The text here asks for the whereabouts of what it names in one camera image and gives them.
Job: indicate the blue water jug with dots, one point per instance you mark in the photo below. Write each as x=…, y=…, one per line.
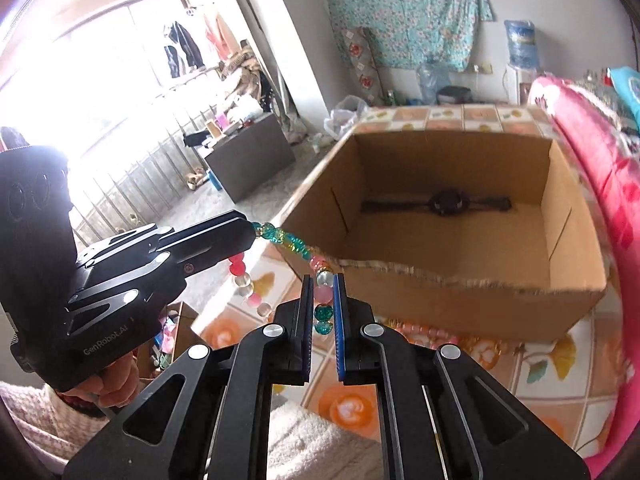
x=522, y=45

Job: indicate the white plastic bag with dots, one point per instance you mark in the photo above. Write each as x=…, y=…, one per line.
x=345, y=117

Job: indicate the pink hanging garment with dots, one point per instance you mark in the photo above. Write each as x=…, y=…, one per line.
x=220, y=35

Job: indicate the person's left hand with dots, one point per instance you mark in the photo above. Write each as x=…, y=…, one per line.
x=115, y=382

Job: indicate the blue printed quilt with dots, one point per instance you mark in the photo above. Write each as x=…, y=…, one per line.
x=629, y=95

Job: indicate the pink floral blanket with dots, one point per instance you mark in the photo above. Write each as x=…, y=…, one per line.
x=600, y=175

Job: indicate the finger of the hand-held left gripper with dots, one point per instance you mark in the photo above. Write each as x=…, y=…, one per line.
x=210, y=222
x=215, y=250

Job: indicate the metal window railing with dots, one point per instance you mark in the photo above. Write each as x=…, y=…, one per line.
x=140, y=180

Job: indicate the brown cardboard box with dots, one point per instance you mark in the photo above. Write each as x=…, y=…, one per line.
x=450, y=245

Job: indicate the small cardboard box with clutter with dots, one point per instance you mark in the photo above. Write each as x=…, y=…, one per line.
x=170, y=332

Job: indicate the black wristwatch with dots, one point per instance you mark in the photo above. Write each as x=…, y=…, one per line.
x=445, y=202

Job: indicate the white water dispenser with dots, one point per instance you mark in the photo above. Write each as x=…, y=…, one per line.
x=515, y=85

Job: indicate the clear plastic bag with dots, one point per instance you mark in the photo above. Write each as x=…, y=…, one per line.
x=431, y=82

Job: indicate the black pot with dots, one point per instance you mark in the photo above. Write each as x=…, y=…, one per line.
x=454, y=95

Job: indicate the floral cushion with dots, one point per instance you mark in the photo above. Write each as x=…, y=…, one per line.
x=361, y=65

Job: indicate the brown patterned hanging cloth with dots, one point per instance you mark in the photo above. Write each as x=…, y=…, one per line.
x=245, y=72

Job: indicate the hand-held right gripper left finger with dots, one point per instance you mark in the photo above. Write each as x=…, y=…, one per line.
x=307, y=320

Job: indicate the dark cabinet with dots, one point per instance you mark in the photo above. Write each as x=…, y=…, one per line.
x=255, y=157

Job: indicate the dark hanging jacket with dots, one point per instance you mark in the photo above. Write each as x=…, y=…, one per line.
x=184, y=47

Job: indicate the patterned tile-print tablecloth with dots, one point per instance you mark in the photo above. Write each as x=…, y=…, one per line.
x=545, y=375

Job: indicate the white fluffy towel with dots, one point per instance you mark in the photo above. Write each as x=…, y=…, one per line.
x=320, y=440

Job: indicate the teal floral hanging cloth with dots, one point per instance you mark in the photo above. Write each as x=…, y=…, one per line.
x=410, y=15

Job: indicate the person's left forearm knit sleeve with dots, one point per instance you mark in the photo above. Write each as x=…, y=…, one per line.
x=35, y=425

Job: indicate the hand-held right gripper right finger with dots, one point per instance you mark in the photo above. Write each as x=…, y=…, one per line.
x=340, y=330

